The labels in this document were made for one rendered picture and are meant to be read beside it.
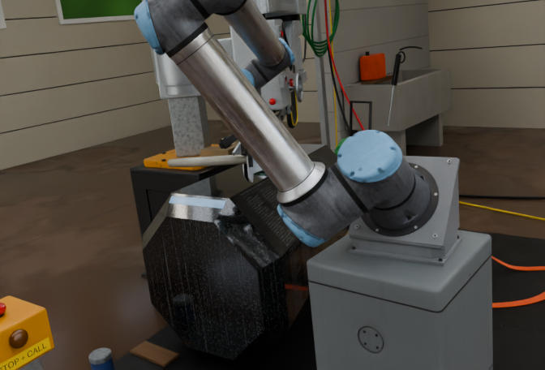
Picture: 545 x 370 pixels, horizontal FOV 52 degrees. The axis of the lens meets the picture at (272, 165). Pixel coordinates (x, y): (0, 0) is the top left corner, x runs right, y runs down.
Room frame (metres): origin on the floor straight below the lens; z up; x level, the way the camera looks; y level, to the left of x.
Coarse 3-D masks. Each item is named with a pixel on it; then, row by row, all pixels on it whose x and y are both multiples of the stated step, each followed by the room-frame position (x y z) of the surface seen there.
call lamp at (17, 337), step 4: (16, 332) 0.81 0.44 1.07; (20, 332) 0.82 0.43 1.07; (24, 332) 0.82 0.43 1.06; (12, 336) 0.81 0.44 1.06; (16, 336) 0.81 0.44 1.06; (20, 336) 0.81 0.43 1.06; (24, 336) 0.82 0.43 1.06; (12, 340) 0.81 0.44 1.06; (16, 340) 0.81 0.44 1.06; (20, 340) 0.81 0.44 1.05; (24, 340) 0.82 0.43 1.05; (12, 344) 0.80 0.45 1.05; (16, 344) 0.81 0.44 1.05; (20, 344) 0.81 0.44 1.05; (24, 344) 0.82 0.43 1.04; (16, 348) 0.81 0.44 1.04
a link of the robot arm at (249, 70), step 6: (246, 66) 1.80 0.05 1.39; (252, 66) 1.78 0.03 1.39; (246, 72) 1.76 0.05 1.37; (252, 72) 1.77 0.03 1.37; (258, 72) 1.77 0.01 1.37; (252, 78) 1.76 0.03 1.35; (258, 78) 1.77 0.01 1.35; (252, 84) 1.76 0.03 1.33; (258, 84) 1.78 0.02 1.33; (264, 84) 1.80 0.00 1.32
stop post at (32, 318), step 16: (16, 304) 0.89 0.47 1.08; (32, 304) 0.88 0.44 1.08; (0, 320) 0.84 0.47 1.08; (16, 320) 0.83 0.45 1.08; (32, 320) 0.84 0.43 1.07; (48, 320) 0.87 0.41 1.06; (0, 336) 0.80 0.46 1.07; (32, 336) 0.84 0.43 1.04; (48, 336) 0.86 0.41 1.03; (0, 352) 0.79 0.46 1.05; (16, 352) 0.81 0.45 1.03; (32, 352) 0.83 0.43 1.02; (0, 368) 0.79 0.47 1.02; (16, 368) 0.81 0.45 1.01; (32, 368) 0.85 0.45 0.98
